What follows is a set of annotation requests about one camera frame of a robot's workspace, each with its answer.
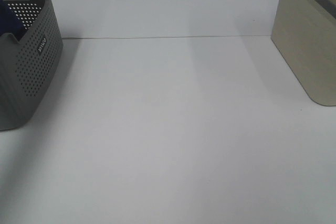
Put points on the blue microfibre towel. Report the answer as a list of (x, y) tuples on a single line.
[(10, 23)]

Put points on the grey perforated plastic basket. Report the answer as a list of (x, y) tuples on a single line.
[(28, 65)]

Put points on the beige plastic bin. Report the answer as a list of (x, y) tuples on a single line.
[(304, 34)]

